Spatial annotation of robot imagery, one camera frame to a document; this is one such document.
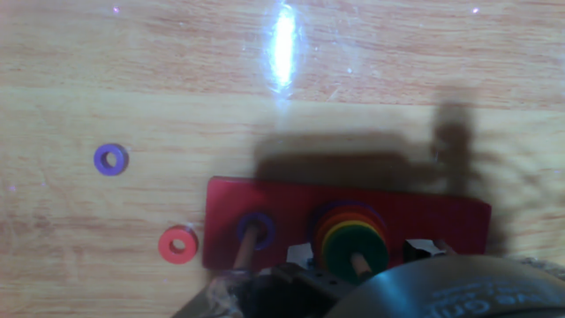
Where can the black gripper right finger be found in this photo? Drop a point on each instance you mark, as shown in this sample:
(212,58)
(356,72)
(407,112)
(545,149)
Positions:
(421,249)

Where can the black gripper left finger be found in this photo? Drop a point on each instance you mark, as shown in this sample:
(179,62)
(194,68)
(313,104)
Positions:
(301,255)

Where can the red Hanoi base with pegs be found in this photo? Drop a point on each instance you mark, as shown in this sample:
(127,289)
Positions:
(291,203)

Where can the glossy wooden board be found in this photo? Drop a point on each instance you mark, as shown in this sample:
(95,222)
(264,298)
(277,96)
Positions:
(132,66)

